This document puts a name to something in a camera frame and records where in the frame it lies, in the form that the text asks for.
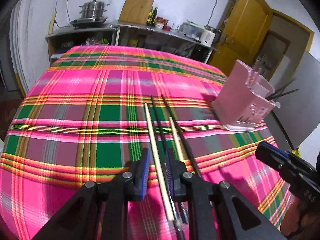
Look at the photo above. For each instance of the yellow wooden door frame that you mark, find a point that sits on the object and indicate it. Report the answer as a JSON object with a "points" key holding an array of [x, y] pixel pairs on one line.
{"points": [[292, 21]]}

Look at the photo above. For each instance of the grey panel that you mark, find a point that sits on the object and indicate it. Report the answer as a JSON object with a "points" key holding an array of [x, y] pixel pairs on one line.
{"points": [[305, 110]]}

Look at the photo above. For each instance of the dark sauce bottle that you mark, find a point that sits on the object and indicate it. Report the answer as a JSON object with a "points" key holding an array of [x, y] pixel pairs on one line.
{"points": [[155, 17]]}

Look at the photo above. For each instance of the yellow wooden door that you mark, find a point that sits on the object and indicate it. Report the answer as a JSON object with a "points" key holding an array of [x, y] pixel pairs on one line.
{"points": [[245, 30]]}

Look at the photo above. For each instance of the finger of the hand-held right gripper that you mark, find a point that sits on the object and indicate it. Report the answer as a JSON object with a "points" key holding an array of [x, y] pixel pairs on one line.
{"points": [[277, 149], [268, 156]]}

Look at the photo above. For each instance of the long cream wooden chopstick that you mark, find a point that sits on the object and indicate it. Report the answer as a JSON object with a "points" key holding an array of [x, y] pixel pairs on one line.
{"points": [[157, 155]]}

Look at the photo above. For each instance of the pink plastic utensil holder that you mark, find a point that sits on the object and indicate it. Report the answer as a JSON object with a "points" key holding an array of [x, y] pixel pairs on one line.
{"points": [[240, 97]]}

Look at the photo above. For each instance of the white electric kettle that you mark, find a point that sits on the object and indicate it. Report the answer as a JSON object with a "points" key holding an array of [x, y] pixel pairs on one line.
{"points": [[207, 38]]}

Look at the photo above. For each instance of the black chopstick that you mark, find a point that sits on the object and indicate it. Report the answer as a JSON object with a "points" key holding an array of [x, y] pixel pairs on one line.
{"points": [[159, 130], [290, 91], [178, 130], [184, 212], [287, 85]]}

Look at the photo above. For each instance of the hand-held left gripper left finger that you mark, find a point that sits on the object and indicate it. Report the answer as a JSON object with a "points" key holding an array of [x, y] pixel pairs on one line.
{"points": [[144, 177]]}

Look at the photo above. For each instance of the red label food jar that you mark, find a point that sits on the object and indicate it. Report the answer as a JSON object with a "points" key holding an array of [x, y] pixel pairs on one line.
{"points": [[160, 23]]}

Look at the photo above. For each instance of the white sliding door frame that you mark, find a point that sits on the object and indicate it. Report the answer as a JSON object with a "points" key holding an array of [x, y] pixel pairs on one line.
{"points": [[21, 42]]}

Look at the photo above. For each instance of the clear plastic container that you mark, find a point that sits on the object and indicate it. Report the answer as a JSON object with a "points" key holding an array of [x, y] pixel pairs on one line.
{"points": [[191, 31]]}

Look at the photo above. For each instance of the steel countertop stove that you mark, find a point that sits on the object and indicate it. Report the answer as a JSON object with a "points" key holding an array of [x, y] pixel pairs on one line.
{"points": [[88, 22]]}

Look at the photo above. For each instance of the stainless steel steamer pot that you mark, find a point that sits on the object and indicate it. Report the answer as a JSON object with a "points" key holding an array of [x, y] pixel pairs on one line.
{"points": [[93, 9]]}

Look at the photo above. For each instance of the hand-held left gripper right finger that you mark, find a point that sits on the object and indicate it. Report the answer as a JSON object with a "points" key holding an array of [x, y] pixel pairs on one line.
{"points": [[170, 177]]}

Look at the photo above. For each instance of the wooden rolling pin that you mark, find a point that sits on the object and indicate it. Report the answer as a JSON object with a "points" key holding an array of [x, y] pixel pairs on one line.
{"points": [[52, 22]]}

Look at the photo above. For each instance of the steel shelf cabinet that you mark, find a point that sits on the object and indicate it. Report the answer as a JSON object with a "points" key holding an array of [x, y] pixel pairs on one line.
{"points": [[62, 40]]}

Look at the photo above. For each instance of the pink green plaid tablecloth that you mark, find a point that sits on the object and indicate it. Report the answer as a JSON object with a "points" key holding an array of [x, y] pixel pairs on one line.
{"points": [[87, 120]]}

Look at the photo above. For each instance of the wooden cutting board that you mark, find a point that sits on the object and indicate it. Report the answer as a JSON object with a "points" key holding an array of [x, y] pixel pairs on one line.
{"points": [[137, 7]]}

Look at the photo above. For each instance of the long steel counter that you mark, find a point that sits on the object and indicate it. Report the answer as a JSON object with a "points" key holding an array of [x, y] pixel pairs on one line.
{"points": [[160, 38]]}

